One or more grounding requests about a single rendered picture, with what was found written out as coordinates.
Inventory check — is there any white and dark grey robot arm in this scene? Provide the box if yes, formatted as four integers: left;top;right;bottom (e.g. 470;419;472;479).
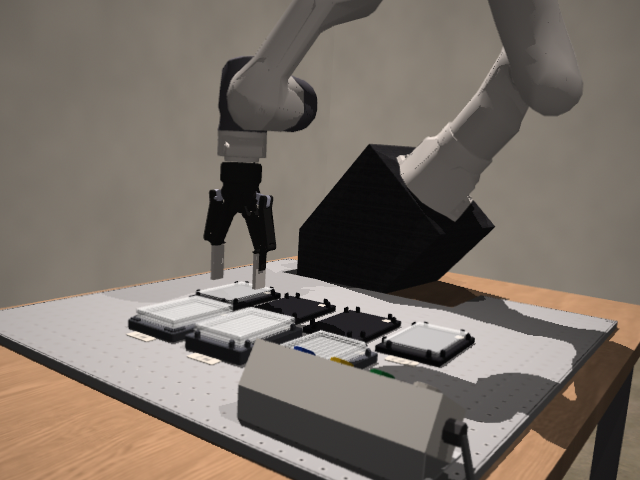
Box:
217;0;583;222

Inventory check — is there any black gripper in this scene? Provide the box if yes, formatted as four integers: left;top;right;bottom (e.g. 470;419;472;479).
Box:
203;162;276;290

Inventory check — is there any grey control panel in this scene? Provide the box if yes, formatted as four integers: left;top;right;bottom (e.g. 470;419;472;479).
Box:
237;338;475;480

